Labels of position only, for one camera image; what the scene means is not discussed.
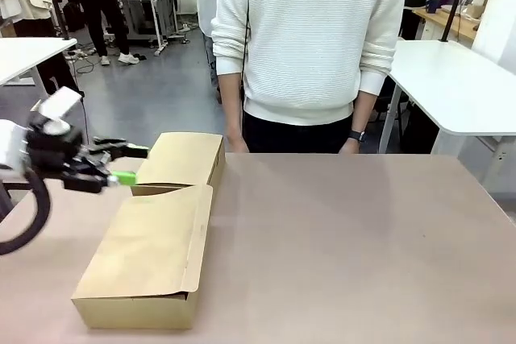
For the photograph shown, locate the person right hand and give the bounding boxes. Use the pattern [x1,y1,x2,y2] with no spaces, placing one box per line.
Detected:
[225,126,248,154]

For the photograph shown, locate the wooden table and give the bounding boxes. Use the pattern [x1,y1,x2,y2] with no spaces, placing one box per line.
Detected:
[413,4,485,49]

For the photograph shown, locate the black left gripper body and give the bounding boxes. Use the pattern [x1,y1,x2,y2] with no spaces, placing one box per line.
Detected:
[26,120,112,195]

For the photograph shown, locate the person in white sweater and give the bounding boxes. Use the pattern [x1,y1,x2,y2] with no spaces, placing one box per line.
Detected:
[211,0,408,155]

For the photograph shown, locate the white table rounded corner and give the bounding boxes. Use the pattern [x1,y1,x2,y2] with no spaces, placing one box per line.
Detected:
[378,39,516,194]

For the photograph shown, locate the black left arm cable sleeve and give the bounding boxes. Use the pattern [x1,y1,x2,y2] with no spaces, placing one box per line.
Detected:
[0,166,52,256]

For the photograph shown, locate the person left hand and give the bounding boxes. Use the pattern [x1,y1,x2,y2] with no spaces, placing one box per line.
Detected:
[337,139,362,155]

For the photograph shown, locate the white table square corners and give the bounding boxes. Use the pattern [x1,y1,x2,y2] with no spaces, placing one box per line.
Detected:
[0,36,78,97]

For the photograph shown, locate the small cardboard box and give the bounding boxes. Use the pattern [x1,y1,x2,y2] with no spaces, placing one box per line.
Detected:
[129,132,226,202]

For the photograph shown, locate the person right forearm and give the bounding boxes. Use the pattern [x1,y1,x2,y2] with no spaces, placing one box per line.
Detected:
[217,72,244,131]

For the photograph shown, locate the black neck cord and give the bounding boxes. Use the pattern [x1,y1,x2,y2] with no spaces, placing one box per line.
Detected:
[240,0,259,99]

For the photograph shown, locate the person left forearm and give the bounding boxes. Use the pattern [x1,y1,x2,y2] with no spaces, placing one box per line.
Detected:
[350,89,378,134]

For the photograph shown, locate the large cardboard box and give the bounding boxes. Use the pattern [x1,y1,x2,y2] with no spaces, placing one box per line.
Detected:
[71,184,214,331]

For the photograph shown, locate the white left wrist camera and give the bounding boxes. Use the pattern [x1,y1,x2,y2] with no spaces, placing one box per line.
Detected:
[31,85,81,135]

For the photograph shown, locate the white beige cylinder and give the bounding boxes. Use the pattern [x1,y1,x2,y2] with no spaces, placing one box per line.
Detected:
[469,0,489,19]

